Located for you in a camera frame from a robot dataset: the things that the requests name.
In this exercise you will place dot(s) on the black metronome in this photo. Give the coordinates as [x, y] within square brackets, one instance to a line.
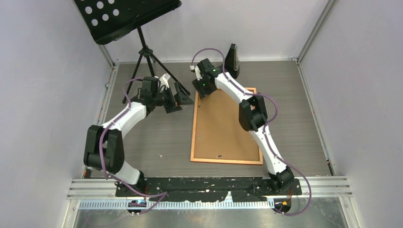
[232, 63]

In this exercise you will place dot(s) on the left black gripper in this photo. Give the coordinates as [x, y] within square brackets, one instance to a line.
[171, 108]

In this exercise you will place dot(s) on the black music stand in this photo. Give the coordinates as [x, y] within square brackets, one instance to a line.
[110, 20]

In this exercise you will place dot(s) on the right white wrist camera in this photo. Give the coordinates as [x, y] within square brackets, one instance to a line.
[197, 72]

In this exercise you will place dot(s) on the orange wooden picture frame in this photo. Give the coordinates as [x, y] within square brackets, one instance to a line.
[192, 141]

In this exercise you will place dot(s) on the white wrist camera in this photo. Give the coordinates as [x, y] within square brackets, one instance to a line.
[164, 82]
[197, 72]

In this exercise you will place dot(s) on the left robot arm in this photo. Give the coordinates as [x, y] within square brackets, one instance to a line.
[104, 148]

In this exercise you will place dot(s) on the white slotted cable duct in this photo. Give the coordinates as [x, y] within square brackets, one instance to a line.
[144, 204]

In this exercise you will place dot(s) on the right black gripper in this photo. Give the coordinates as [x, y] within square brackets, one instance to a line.
[201, 92]

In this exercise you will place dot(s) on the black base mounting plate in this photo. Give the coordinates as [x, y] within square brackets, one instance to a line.
[213, 189]

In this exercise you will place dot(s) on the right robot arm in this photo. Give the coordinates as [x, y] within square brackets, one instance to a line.
[253, 118]

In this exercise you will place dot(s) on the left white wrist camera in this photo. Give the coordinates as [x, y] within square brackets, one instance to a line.
[164, 82]

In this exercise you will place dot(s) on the brown cardboard backing board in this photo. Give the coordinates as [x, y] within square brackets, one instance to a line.
[220, 126]

